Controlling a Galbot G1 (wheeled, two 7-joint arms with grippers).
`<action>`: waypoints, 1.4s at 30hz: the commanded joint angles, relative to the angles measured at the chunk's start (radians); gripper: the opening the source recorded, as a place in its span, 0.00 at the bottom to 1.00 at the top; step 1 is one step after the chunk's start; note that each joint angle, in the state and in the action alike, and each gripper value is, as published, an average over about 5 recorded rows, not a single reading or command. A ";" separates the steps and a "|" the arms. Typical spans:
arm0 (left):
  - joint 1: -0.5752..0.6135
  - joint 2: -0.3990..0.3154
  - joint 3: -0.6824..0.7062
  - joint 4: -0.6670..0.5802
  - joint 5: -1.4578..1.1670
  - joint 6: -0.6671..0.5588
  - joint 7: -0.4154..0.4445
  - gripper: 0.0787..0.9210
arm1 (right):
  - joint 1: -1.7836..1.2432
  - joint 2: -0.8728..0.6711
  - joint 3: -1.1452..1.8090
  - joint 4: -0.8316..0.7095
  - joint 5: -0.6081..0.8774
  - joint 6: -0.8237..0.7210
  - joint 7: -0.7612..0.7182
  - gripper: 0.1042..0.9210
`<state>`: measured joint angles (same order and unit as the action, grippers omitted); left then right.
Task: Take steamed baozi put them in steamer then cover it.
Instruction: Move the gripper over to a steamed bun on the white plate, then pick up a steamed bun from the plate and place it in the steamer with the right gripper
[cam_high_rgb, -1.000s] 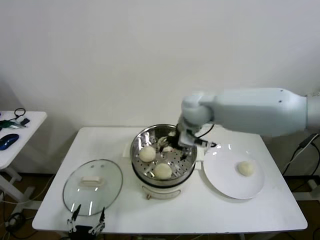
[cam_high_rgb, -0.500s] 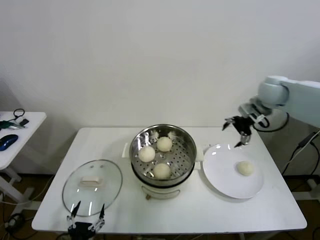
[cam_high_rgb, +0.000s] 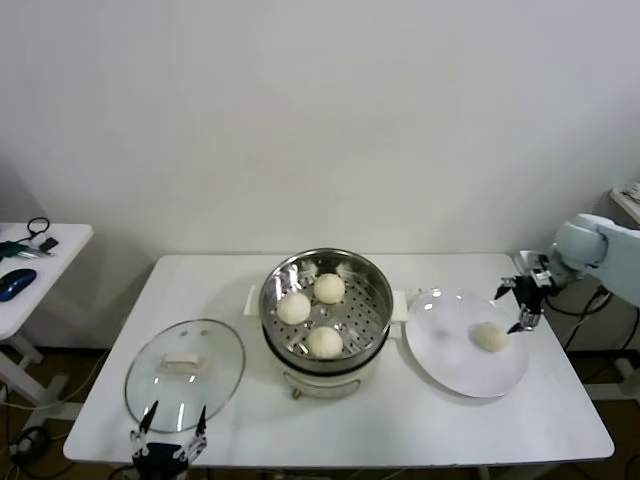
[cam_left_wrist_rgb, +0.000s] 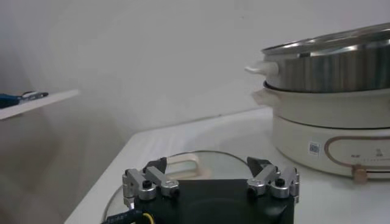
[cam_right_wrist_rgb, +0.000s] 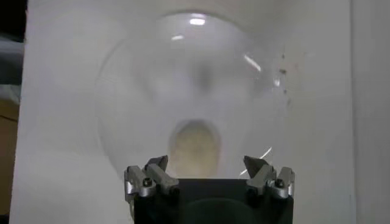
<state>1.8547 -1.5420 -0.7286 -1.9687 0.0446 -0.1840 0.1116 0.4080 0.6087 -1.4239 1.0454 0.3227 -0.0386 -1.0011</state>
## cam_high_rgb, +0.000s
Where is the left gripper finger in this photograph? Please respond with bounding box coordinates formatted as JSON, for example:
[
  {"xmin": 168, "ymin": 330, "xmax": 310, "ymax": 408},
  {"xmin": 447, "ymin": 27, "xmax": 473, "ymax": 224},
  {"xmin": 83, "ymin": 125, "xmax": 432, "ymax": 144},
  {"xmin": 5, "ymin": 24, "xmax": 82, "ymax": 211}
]
[
  {"xmin": 176, "ymin": 404, "xmax": 209, "ymax": 461},
  {"xmin": 129, "ymin": 399, "xmax": 159, "ymax": 460}
]

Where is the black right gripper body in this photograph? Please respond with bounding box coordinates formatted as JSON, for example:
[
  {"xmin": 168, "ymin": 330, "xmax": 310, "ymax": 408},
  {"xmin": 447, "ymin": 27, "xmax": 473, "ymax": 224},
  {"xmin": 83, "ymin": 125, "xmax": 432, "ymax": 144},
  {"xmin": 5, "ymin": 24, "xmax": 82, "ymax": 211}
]
[{"xmin": 517, "ymin": 273, "xmax": 556, "ymax": 312}]

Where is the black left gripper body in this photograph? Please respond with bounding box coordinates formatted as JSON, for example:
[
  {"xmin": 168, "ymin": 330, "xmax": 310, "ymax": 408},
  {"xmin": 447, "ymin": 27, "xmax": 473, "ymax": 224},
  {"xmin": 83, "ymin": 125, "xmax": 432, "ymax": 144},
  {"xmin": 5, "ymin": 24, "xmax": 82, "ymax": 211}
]
[{"xmin": 132, "ymin": 442, "xmax": 190, "ymax": 480}]

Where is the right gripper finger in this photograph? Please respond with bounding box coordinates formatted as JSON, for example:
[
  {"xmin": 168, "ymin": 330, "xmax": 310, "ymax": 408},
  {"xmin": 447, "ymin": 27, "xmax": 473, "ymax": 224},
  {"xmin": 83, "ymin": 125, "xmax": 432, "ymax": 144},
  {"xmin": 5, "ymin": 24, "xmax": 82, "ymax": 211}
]
[
  {"xmin": 505, "ymin": 305, "xmax": 544, "ymax": 335},
  {"xmin": 493, "ymin": 276, "xmax": 521, "ymax": 301}
]

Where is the white steamed baozi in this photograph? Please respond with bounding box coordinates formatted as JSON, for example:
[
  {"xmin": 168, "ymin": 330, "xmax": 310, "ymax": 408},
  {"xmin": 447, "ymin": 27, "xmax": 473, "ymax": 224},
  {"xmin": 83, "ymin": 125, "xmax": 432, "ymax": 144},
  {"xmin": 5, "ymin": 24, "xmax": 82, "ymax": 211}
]
[
  {"xmin": 473, "ymin": 322, "xmax": 511, "ymax": 353},
  {"xmin": 305, "ymin": 326, "xmax": 345, "ymax": 360},
  {"xmin": 277, "ymin": 292, "xmax": 312, "ymax": 325},
  {"xmin": 313, "ymin": 272, "xmax": 346, "ymax": 305}
]

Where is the glass lid with white handle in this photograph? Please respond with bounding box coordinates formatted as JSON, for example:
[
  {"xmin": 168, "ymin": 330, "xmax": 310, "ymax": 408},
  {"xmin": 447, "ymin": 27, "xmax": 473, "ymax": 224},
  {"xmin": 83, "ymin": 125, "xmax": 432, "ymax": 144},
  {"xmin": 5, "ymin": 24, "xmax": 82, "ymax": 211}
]
[{"xmin": 123, "ymin": 318, "xmax": 246, "ymax": 434}]

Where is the stainless steel steamer basket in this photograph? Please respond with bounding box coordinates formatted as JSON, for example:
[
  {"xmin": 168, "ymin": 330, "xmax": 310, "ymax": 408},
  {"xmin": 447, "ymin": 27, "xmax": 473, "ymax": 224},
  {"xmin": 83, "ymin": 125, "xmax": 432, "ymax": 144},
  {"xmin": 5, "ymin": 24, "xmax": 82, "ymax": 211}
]
[{"xmin": 243, "ymin": 248, "xmax": 409, "ymax": 365}]

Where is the white round plate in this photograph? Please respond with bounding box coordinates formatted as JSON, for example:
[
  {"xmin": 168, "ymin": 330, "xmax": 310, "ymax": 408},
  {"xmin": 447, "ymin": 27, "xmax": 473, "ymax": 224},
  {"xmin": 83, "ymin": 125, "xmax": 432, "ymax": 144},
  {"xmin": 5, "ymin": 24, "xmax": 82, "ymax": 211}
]
[{"xmin": 404, "ymin": 287, "xmax": 530, "ymax": 400}]

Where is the white electric cooker base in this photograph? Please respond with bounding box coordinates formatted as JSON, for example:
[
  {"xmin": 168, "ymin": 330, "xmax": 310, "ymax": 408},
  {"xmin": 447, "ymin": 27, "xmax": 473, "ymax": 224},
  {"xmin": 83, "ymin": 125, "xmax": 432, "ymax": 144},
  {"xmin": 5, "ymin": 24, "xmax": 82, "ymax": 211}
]
[{"xmin": 279, "ymin": 367, "xmax": 364, "ymax": 402}]

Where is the white shelf table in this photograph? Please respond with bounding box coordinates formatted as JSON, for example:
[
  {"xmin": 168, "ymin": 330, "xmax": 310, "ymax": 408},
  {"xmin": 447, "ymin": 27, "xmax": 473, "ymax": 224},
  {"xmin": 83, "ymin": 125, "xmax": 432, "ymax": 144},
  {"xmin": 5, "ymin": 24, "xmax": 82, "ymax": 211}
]
[{"xmin": 609, "ymin": 182, "xmax": 640, "ymax": 224}]

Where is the white side table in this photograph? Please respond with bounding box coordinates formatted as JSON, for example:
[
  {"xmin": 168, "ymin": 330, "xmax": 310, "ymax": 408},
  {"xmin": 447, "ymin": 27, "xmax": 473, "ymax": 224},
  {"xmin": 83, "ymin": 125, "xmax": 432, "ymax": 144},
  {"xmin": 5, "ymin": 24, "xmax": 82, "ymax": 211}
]
[{"xmin": 0, "ymin": 222, "xmax": 95, "ymax": 421}]

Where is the blue computer mouse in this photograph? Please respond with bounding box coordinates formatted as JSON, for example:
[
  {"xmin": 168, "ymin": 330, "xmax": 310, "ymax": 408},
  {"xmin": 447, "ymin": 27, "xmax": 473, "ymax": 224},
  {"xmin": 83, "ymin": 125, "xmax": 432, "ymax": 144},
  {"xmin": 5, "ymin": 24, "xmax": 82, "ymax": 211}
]
[{"xmin": 0, "ymin": 268, "xmax": 39, "ymax": 303}]

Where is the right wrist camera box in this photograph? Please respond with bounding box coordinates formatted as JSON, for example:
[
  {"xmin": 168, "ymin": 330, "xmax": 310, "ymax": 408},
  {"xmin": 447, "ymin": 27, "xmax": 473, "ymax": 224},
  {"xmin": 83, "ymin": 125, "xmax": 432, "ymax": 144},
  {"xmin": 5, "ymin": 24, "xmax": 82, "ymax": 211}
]
[{"xmin": 519, "ymin": 249, "xmax": 551, "ymax": 274}]

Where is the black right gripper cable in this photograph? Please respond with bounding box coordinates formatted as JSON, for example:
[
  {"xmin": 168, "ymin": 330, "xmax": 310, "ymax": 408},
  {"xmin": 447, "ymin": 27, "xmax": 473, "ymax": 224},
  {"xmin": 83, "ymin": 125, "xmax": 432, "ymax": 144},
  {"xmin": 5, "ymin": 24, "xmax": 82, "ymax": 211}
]
[{"xmin": 542, "ymin": 287, "xmax": 614, "ymax": 317}]

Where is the black cable loop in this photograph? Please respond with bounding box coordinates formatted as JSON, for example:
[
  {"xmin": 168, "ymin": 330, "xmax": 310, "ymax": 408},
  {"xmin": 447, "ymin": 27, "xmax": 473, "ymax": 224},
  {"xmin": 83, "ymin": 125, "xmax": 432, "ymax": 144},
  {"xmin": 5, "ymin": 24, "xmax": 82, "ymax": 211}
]
[{"xmin": 25, "ymin": 216, "xmax": 52, "ymax": 240}]

